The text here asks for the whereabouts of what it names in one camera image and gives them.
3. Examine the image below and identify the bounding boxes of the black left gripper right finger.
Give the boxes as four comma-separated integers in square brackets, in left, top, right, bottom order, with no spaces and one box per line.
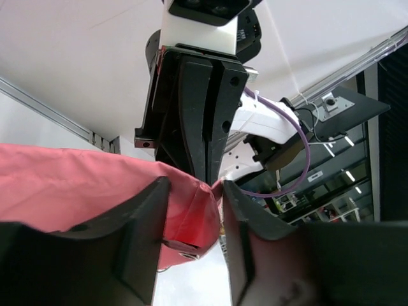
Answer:
[223,181,407,305]

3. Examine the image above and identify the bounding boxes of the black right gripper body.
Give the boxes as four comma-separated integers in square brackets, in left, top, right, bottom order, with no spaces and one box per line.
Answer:
[133,27,262,150]

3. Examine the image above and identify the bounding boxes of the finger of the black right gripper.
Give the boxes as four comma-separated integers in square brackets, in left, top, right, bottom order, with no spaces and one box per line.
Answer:
[203,61,248,184]
[156,50,213,183]

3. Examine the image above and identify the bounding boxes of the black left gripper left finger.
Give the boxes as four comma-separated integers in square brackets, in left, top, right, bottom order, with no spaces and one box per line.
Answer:
[1,177,170,305]

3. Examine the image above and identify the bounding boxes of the pink zip-up jacket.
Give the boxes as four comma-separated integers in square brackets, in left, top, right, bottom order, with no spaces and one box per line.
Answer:
[1,143,222,269]

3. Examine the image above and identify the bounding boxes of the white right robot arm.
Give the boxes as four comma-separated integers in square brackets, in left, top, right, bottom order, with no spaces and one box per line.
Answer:
[135,27,308,184]

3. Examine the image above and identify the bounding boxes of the aluminium right side rails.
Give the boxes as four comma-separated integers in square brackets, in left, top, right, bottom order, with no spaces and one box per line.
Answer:
[1,78,120,154]

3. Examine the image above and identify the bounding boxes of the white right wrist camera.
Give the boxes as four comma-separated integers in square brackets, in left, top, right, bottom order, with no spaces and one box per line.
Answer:
[160,0,261,40]

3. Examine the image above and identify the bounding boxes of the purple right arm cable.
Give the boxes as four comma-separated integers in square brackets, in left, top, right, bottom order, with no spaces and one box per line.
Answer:
[235,89,312,199]

